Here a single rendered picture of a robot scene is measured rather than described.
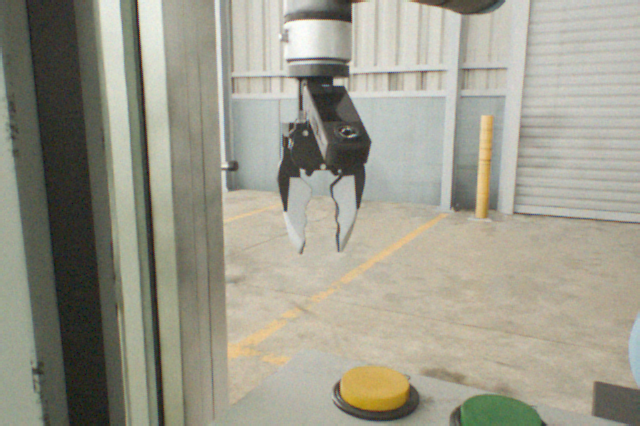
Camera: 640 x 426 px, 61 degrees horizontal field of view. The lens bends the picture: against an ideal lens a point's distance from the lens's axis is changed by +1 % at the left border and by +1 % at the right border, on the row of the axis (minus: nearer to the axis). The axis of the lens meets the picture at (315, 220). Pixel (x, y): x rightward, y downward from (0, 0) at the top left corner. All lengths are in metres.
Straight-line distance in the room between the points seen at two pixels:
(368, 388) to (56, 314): 0.17
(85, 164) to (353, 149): 0.33
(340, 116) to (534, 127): 5.34
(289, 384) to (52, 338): 0.16
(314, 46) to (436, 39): 5.63
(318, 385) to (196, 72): 0.20
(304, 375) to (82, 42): 0.23
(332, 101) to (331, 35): 0.07
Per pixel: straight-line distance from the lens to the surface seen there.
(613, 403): 0.70
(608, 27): 5.86
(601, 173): 5.85
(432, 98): 6.15
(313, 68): 0.59
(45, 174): 0.21
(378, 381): 0.33
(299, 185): 0.60
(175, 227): 0.30
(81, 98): 0.22
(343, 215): 0.62
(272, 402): 0.33
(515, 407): 0.32
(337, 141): 0.52
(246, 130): 7.22
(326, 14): 0.60
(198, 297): 0.33
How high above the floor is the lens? 1.06
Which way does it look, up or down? 12 degrees down
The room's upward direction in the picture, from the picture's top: straight up
